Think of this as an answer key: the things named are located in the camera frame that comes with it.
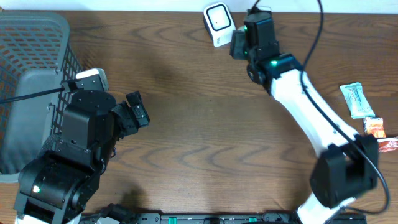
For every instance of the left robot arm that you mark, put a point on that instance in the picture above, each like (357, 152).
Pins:
(56, 186)

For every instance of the white barcode scanner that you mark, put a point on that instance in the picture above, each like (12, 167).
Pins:
(219, 23)

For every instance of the grey plastic mesh basket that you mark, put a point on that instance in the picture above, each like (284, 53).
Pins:
(35, 56)

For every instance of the light blue wipes pack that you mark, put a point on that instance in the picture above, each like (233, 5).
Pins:
(356, 101)

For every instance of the red Top snack bar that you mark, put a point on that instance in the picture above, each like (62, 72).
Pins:
(388, 144)

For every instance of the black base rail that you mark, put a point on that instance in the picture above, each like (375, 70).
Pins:
(117, 214)

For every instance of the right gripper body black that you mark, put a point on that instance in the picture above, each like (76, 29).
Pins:
(239, 43)

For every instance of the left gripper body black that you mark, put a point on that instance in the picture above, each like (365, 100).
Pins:
(117, 123)

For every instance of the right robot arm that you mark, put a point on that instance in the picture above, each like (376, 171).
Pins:
(347, 164)

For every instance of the small orange carton box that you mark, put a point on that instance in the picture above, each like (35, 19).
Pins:
(374, 126)

